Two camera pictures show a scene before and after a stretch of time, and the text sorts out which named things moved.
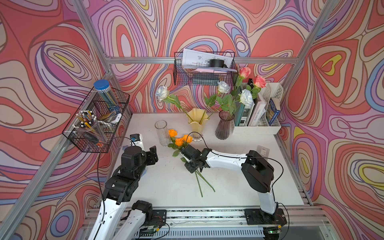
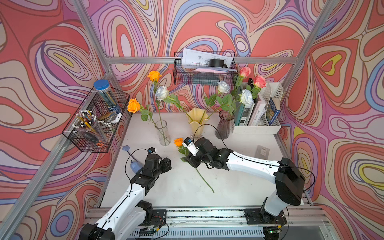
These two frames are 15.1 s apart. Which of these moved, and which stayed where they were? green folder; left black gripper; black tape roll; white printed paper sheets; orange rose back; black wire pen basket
Moved: orange rose back; left black gripper
Stayed: black tape roll; green folder; white printed paper sheets; black wire pen basket
